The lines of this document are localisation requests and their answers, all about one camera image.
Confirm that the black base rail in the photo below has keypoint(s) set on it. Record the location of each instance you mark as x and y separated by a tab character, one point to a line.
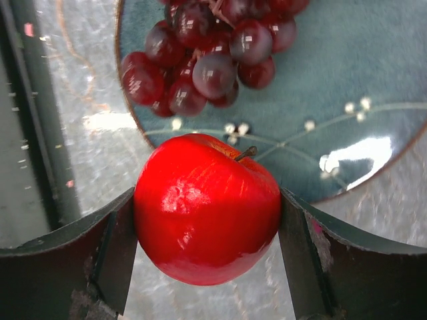
37	182

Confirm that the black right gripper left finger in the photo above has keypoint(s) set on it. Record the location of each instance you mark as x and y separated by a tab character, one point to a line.
79	271

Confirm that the blue ceramic plate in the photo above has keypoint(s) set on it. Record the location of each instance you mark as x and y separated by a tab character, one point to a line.
348	98

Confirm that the red fake apple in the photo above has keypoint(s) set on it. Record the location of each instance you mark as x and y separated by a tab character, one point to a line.
204	212

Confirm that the red fake grape bunch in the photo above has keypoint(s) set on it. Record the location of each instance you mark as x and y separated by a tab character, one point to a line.
202	52

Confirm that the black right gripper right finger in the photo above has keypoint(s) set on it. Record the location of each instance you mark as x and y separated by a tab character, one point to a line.
338	271

